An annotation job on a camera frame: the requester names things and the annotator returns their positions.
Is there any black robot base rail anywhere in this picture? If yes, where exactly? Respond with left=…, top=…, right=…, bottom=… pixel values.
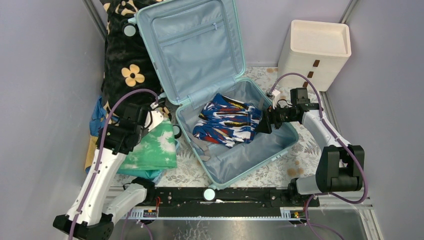
left=126, top=178, right=320, bottom=224

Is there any green white tie-dye cloth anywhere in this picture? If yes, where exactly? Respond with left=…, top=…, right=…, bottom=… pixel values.
left=118, top=118, right=177, bottom=175

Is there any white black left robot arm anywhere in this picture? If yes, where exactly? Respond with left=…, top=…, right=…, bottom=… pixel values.
left=52, top=103, right=164, bottom=240

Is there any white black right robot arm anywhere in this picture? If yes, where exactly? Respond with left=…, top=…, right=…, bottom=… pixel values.
left=256, top=87, right=365, bottom=206

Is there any black floral plush blanket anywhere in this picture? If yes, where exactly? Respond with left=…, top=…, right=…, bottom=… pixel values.
left=101, top=0, right=164, bottom=112

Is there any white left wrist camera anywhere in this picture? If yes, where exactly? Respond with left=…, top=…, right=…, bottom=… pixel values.
left=144, top=102, right=164, bottom=132

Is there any blue yellow cloth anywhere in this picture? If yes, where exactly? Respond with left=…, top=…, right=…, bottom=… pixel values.
left=84, top=96, right=108, bottom=174

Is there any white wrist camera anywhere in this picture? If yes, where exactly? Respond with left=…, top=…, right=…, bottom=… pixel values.
left=144, top=102, right=164, bottom=132
left=266, top=89, right=281, bottom=109

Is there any white three-drawer storage cabinet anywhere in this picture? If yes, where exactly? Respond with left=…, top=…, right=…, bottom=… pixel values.
left=277, top=19, right=352, bottom=92

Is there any teal cloth bottom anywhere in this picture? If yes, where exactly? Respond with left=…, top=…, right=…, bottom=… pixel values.
left=117, top=169, right=163, bottom=181

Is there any floral patterned floor mat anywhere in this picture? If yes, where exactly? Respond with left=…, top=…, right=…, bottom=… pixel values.
left=111, top=67, right=321, bottom=190

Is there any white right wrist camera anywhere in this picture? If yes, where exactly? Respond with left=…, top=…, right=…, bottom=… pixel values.
left=266, top=89, right=281, bottom=109

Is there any light blue perforated plastic basket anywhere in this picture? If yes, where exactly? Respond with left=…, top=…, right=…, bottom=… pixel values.
left=152, top=139, right=181, bottom=185

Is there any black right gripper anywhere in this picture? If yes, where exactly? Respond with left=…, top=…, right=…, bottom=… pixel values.
left=254, top=100, right=297, bottom=134

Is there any light blue ribbed suitcase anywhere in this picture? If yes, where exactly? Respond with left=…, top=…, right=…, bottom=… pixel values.
left=128, top=0, right=299, bottom=191

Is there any dark blue item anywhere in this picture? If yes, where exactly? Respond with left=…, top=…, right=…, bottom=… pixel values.
left=192, top=93, right=262, bottom=148

